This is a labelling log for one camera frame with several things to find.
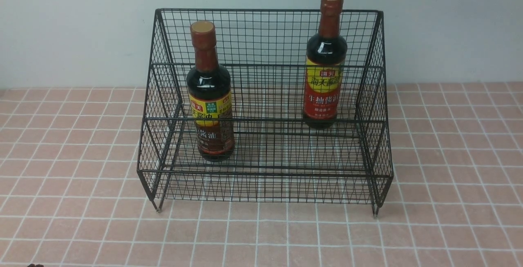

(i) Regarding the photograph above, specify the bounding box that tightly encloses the brown label soy sauce bottle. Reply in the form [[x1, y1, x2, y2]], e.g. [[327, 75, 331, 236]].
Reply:
[[186, 21, 235, 162]]

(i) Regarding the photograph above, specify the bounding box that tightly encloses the red label soy sauce bottle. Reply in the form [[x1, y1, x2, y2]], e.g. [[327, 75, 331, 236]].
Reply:
[[302, 0, 348, 130]]

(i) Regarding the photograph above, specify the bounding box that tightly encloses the black wire mesh shelf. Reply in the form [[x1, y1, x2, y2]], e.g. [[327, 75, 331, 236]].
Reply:
[[137, 8, 394, 216]]

